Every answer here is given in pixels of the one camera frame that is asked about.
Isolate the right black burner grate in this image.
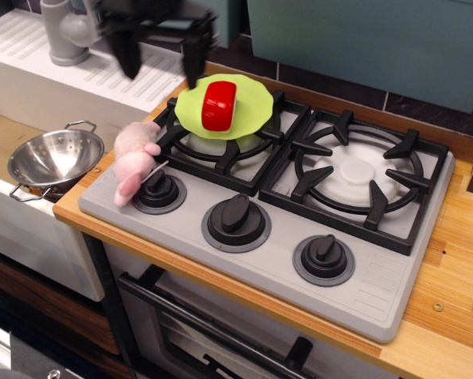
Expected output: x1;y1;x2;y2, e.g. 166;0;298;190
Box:
259;109;454;256

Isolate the right black stove knob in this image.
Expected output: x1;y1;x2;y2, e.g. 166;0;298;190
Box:
292;235;355;287

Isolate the black stove knob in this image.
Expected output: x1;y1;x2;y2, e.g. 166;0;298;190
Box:
292;235;355;287
201;193;272;253
132;169;187;215

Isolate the toy oven door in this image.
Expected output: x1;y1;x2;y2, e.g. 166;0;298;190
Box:
114;265;392;378

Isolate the red toy sushi piece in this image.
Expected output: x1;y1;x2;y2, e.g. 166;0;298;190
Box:
201;81;237;133

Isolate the steel colander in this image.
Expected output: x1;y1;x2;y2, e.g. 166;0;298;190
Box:
7;120;104;202

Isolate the teal box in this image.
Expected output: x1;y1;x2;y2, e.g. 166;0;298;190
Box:
247;1;473;113

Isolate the green plastic plate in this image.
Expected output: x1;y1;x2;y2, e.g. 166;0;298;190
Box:
175;73;274;140

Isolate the grey toy faucet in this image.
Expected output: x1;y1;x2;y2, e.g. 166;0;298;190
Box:
40;0;101;66

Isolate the black oven door handle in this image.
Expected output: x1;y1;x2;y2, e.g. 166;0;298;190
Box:
118;265;312;378

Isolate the white toy sink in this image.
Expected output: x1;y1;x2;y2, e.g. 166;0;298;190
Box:
0;9;185;302

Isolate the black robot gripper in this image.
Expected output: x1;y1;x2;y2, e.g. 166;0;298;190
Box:
95;1;217;89

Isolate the black burner grate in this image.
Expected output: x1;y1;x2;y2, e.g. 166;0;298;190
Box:
259;109;454;256
155;91;311;196

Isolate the left black stove knob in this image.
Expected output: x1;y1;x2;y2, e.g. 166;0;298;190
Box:
132;169;187;215

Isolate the left black burner grate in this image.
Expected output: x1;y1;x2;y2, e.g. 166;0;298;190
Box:
155;91;311;196

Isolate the middle black stove knob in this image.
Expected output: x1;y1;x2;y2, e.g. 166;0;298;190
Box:
201;193;272;253

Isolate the pink plush toy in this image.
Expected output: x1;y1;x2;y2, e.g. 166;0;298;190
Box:
112;122;161;207

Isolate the grey toy stove top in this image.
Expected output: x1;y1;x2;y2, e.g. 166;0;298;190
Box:
77;103;456;343

